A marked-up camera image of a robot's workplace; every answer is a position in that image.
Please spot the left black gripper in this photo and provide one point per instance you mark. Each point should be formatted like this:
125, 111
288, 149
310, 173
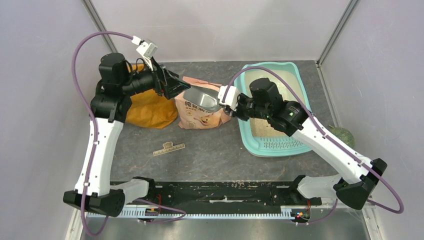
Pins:
167, 83

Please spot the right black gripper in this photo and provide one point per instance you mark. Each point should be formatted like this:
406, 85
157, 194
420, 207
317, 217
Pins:
237, 113

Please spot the teal litter box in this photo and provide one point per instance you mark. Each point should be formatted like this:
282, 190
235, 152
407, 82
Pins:
258, 137

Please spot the pink cat litter bag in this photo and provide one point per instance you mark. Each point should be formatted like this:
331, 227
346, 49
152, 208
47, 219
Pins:
193, 117

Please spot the metal litter scoop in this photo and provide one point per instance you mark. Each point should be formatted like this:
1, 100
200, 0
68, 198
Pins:
202, 97

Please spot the wooden bag clip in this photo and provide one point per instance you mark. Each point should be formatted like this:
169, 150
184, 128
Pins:
168, 147

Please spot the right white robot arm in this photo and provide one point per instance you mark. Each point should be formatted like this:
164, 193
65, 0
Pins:
357, 175

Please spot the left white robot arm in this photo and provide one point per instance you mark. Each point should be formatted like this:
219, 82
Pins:
93, 192

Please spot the orange cloth bag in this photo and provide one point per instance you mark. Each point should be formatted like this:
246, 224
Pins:
148, 109

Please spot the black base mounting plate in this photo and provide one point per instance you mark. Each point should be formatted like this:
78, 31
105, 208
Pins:
228, 197

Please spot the green textured ball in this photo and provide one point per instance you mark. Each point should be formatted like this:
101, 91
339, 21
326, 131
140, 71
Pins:
343, 134

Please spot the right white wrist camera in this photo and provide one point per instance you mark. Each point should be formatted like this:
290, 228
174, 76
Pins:
228, 97

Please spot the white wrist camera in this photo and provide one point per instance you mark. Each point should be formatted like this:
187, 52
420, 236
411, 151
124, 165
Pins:
146, 49
228, 97

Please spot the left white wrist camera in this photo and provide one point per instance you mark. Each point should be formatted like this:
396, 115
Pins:
146, 49

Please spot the aluminium frame rail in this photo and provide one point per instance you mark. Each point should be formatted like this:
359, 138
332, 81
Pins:
332, 220

